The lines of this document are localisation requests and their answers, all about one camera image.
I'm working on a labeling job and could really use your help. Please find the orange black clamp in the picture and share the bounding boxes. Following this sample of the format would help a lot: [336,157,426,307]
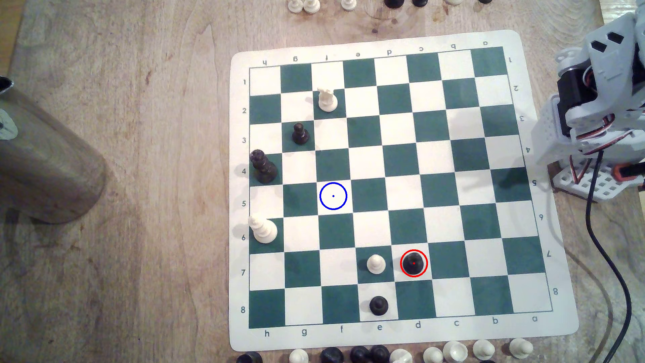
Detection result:
[611,162,645,183]

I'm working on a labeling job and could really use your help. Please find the black cable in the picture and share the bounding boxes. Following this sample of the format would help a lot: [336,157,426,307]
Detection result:
[585,150,633,363]

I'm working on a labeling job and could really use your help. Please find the green white chess board mat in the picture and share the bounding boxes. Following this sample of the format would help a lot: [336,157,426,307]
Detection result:
[228,29,580,353]

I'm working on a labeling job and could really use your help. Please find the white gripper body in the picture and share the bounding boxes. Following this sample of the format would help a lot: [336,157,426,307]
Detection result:
[584,12,645,103]

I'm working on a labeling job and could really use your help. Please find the wooden cylinder post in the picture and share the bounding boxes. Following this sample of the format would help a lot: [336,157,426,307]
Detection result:
[0,76,108,225]

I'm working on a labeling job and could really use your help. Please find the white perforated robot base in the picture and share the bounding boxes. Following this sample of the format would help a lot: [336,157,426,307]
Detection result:
[552,160,645,203]

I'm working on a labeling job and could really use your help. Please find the white rook chess piece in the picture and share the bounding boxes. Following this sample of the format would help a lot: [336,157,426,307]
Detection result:
[317,87,339,113]

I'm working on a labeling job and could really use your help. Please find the black bishop chess piece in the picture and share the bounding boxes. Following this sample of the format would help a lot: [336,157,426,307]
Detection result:
[403,252,425,276]

